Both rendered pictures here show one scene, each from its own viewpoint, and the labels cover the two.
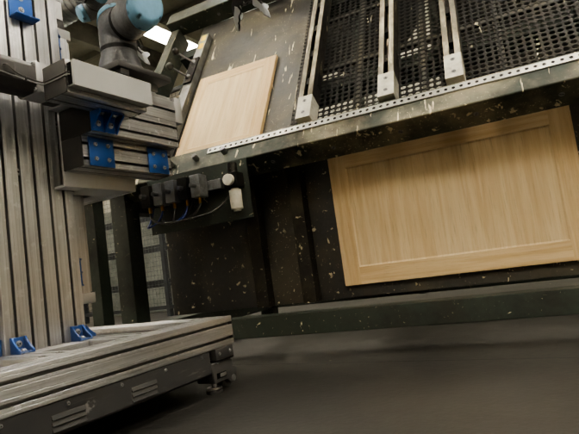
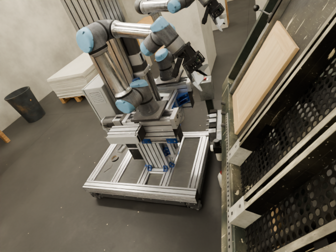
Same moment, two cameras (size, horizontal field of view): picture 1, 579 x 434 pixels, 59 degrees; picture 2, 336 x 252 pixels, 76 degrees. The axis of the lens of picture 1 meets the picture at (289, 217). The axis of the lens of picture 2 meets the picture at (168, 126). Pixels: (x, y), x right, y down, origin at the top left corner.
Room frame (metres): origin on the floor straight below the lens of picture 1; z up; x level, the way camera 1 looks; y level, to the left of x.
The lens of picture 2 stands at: (1.67, -0.88, 1.81)
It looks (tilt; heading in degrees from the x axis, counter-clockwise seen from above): 35 degrees down; 89
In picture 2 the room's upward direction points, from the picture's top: 21 degrees counter-clockwise
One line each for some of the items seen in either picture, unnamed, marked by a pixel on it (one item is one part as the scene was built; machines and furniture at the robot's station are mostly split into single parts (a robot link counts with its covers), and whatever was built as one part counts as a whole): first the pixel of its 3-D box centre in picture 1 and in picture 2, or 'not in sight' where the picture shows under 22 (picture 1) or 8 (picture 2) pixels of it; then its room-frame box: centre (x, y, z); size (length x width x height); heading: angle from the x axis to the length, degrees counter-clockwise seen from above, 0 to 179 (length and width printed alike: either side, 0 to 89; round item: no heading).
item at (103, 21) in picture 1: (117, 29); (140, 90); (1.60, 0.48, 1.20); 0.13 x 0.12 x 0.14; 46
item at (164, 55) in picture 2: not in sight; (163, 58); (1.86, 0.91, 1.20); 0.13 x 0.12 x 0.14; 34
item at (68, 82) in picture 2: not in sight; (100, 64); (0.66, 4.84, 0.31); 2.46 x 1.04 x 0.63; 60
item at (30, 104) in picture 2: not in sight; (27, 105); (-0.97, 3.82, 0.33); 0.52 x 0.52 x 0.65
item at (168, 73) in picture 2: not in sight; (166, 71); (1.85, 0.91, 1.09); 0.15 x 0.15 x 0.10
